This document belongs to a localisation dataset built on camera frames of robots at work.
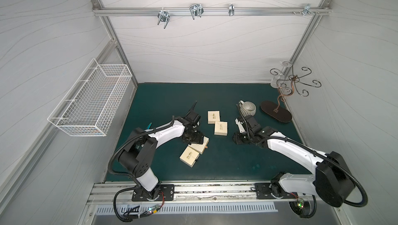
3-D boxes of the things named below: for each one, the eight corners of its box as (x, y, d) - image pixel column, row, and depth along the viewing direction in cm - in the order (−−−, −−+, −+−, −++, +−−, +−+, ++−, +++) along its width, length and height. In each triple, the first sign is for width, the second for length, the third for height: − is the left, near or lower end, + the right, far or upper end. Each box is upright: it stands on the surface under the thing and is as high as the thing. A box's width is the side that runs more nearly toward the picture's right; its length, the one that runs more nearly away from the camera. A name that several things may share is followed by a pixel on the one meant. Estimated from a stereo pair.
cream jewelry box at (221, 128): (214, 135, 95) (214, 132, 92) (213, 124, 100) (214, 121, 97) (227, 135, 95) (228, 132, 92) (226, 124, 100) (227, 121, 97)
